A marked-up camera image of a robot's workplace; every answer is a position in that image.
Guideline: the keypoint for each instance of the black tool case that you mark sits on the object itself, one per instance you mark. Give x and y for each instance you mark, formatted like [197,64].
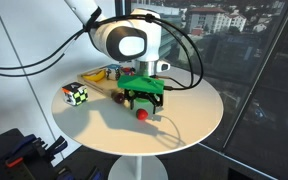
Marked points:
[24,157]

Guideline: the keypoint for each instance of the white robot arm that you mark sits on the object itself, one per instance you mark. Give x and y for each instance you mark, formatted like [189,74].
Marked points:
[133,37]

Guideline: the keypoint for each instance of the blue handled clamp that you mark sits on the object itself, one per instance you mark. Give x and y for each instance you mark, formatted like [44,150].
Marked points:
[59,145]

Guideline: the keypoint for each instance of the green plastic bowl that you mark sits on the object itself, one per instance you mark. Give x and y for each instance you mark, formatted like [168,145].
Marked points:
[140,101]

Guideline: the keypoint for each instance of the red strawberry toy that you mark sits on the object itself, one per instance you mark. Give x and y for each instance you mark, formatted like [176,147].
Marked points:
[141,114]

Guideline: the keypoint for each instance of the yellow banana toy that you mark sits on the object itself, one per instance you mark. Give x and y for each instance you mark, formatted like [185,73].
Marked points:
[95,76]

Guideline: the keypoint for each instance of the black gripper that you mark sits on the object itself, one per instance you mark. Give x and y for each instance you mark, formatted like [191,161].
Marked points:
[155,99]

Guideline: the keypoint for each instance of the wooden tray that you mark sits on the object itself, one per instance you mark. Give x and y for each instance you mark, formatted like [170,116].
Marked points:
[107,87]

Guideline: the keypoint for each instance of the white round table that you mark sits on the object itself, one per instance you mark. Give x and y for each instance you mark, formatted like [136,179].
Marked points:
[186,118]

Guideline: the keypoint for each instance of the checkered colourful cube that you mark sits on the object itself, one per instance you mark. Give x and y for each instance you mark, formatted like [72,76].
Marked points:
[75,93]

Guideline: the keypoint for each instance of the red patterned soft cube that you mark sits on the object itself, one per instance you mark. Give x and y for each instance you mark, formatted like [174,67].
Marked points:
[128,71]

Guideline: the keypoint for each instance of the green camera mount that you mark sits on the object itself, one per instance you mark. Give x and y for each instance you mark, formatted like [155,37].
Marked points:
[141,83]

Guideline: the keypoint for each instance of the dark red plum toy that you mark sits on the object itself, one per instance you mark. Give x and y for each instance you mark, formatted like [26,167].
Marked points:
[119,98]

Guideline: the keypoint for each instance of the white patterned soft cube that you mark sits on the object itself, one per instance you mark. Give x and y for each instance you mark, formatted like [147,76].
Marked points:
[113,72]

